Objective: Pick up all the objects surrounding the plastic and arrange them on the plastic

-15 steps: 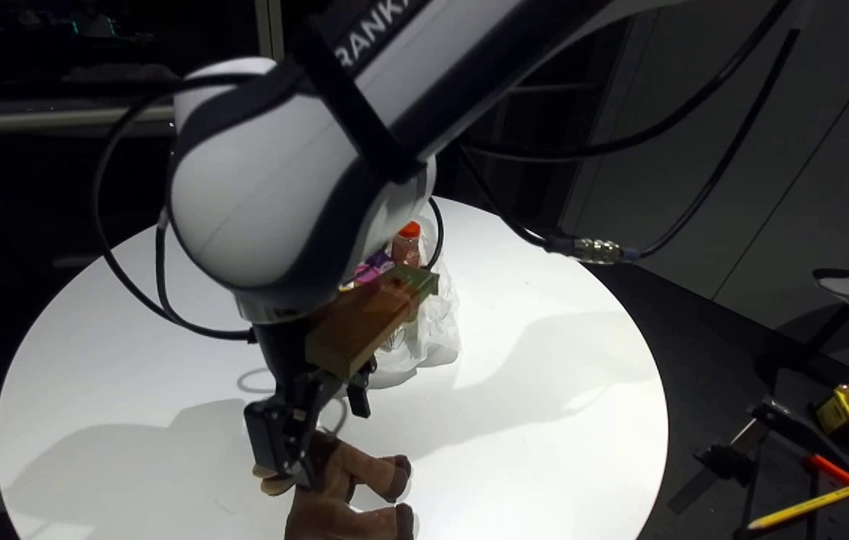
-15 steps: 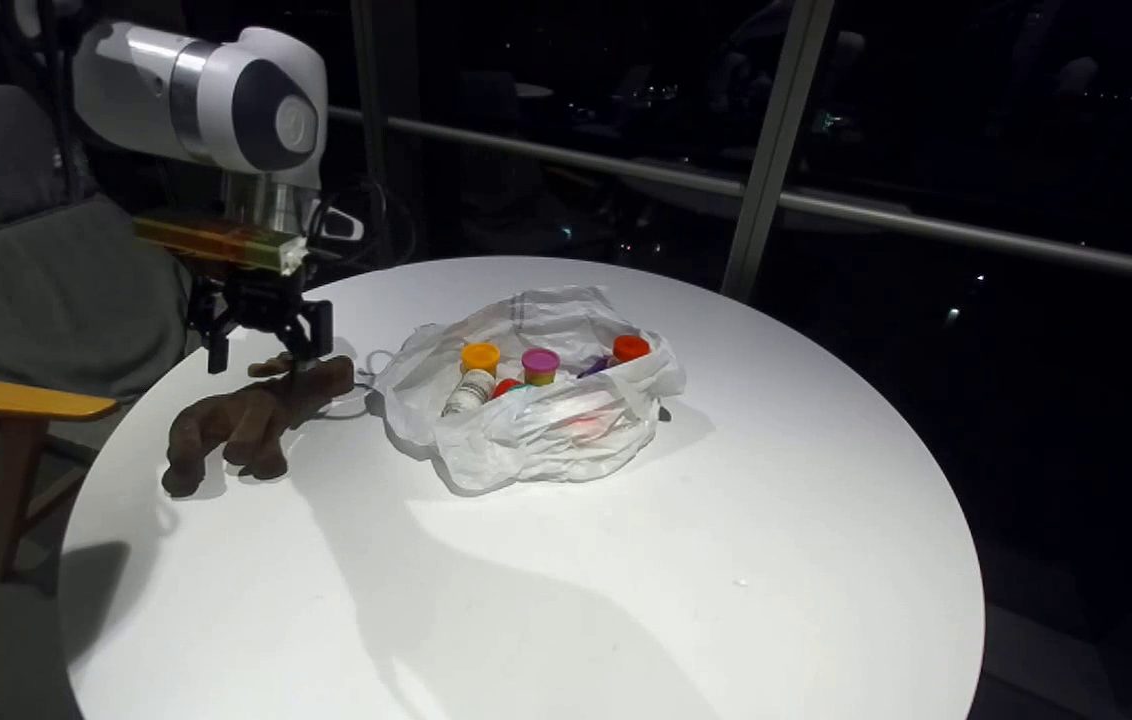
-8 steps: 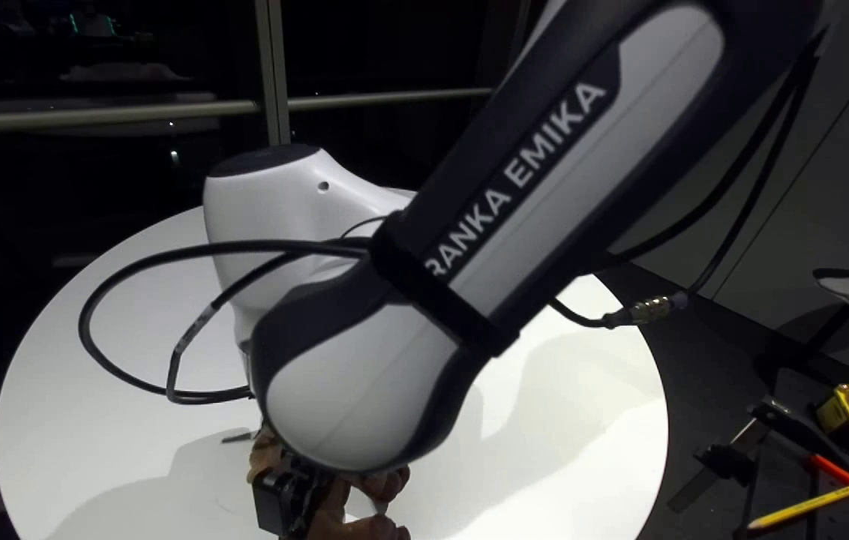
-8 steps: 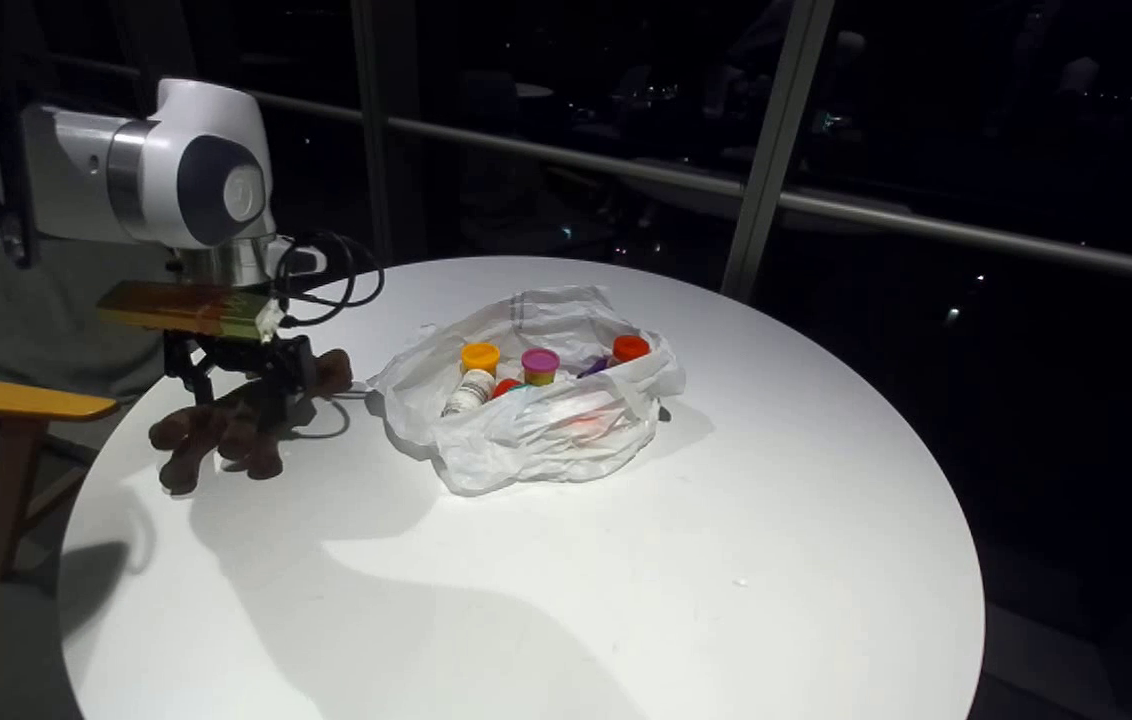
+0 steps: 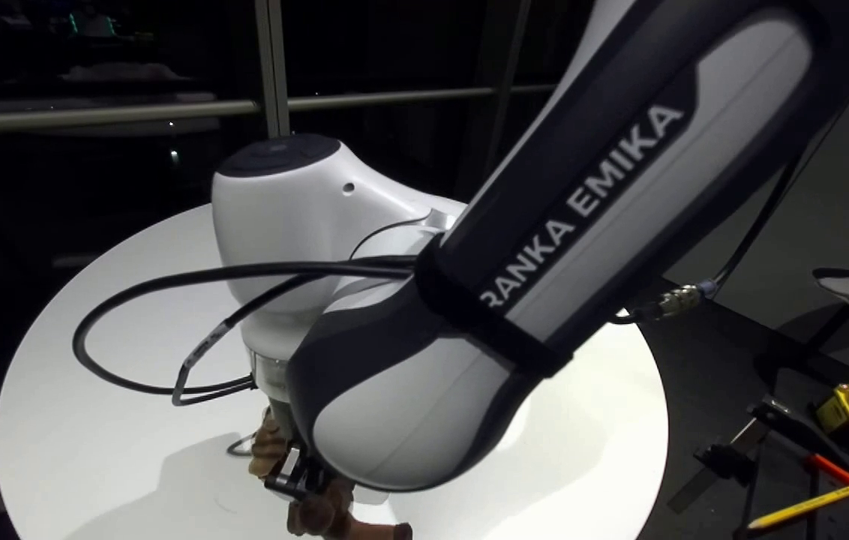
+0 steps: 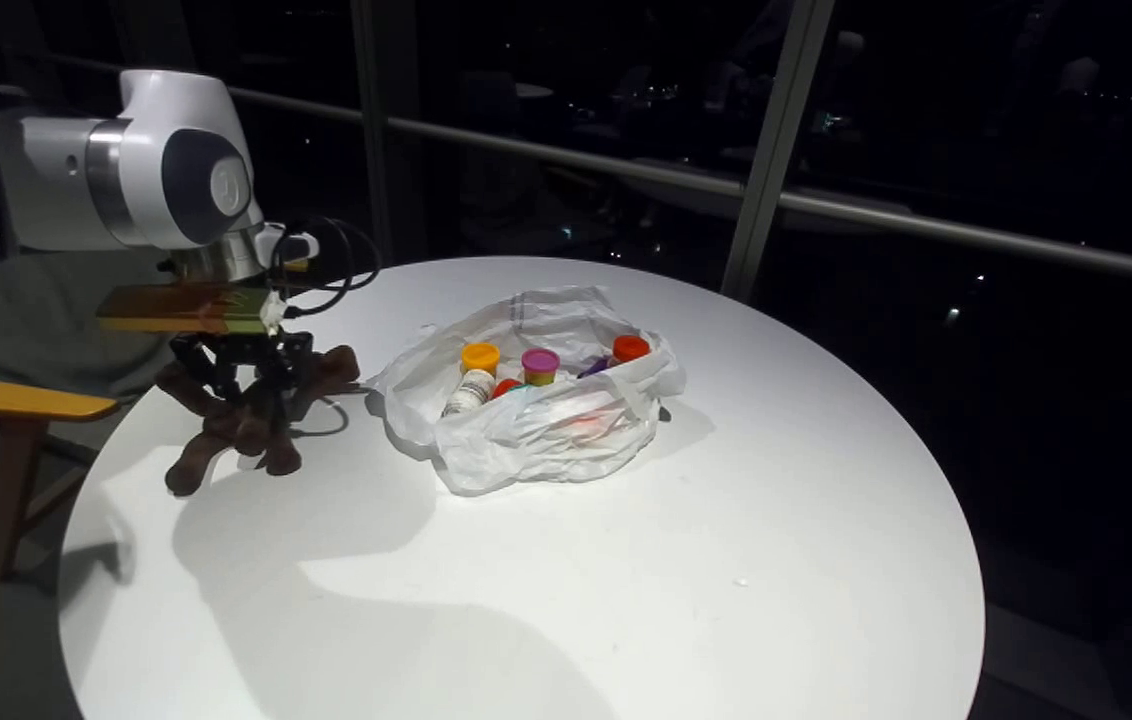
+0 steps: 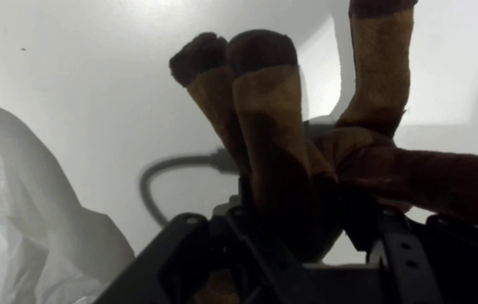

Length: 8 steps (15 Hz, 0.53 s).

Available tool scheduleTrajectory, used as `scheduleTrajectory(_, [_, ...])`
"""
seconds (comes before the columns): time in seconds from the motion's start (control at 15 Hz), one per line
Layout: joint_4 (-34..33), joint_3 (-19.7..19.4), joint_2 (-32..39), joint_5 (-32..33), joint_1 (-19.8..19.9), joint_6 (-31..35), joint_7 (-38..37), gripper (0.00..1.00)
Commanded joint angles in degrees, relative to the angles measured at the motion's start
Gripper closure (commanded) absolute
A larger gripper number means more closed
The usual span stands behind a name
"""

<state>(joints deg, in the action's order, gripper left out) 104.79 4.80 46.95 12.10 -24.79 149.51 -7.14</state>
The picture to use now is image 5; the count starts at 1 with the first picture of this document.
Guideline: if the cable with silver connector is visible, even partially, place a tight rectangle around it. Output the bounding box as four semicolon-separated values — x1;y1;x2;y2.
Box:
609;108;846;326

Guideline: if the grey metal railing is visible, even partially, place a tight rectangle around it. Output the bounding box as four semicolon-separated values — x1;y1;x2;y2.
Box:
0;85;559;137

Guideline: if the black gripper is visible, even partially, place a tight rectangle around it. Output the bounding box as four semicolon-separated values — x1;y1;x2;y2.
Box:
260;438;345;503

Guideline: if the grey metal post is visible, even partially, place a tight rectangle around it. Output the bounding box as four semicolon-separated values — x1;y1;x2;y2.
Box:
253;0;296;145

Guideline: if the black camera cable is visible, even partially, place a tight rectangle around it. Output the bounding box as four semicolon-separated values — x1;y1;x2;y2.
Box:
68;254;430;409

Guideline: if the yellow pencil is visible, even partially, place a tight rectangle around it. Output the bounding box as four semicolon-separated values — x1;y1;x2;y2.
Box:
745;477;849;534

